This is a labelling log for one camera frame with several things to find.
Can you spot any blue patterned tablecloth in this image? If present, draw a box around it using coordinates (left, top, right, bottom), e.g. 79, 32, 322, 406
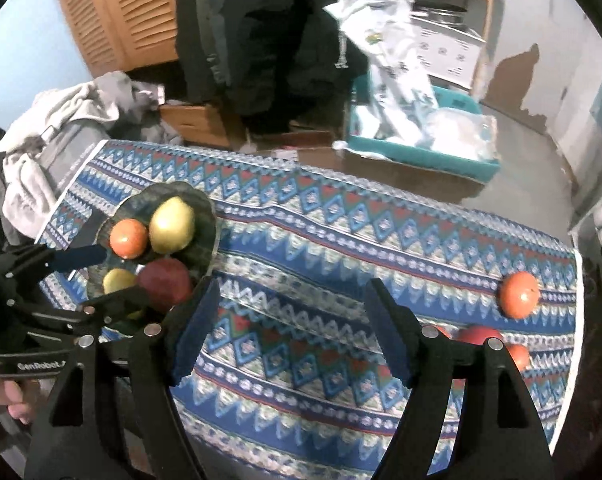
33, 139, 584, 480

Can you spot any greenish yellow mango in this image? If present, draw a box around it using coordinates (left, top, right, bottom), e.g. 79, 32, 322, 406
148, 196, 197, 255

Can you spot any medium orange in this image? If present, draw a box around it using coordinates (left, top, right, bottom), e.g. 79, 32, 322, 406
109, 218, 150, 260

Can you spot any white cloth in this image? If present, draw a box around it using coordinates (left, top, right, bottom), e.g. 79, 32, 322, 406
0, 72, 132, 242

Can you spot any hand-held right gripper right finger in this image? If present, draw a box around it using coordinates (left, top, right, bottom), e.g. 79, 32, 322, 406
363, 278, 558, 480

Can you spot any white rice bag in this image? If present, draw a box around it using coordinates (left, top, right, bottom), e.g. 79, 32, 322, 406
323, 0, 440, 142

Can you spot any wooden drawer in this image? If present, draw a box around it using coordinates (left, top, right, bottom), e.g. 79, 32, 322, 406
158, 103, 232, 149

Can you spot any shoe rack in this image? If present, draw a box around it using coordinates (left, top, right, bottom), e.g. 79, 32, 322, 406
568, 194, 602, 272

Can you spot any person's left hand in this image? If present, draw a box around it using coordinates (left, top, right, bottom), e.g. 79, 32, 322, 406
0, 375, 34, 426

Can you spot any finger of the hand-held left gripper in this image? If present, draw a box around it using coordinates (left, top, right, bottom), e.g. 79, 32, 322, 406
6, 287, 152, 322
0, 244, 108, 282

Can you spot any large orange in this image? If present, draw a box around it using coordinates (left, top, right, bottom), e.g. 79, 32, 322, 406
498, 271, 541, 319

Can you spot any dark glass plate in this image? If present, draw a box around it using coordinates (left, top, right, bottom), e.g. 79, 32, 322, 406
85, 181, 218, 337

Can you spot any wooden louvered wardrobe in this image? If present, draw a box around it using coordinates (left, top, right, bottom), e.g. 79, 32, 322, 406
48, 0, 182, 79

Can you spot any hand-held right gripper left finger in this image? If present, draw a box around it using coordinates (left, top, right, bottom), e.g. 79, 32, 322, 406
23, 276, 223, 480

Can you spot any dark red apple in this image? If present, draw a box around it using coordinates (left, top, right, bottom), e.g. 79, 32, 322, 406
135, 258, 194, 314

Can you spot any clear plastic bag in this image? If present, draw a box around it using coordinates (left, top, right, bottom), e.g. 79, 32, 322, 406
423, 108, 500, 161

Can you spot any flat cardboard box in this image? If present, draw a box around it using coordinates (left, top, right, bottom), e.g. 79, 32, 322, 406
290, 147, 488, 207

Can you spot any teal plastic crate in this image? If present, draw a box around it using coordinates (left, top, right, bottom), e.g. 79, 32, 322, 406
347, 82, 502, 184

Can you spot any black hooded jacket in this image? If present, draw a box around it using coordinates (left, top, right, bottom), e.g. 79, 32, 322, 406
174, 0, 370, 134

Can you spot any white perforated basket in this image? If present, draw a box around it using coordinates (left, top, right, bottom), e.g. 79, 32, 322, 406
413, 10, 487, 89

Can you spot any wooden shelf rack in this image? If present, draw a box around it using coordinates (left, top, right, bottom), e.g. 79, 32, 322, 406
383, 0, 500, 99

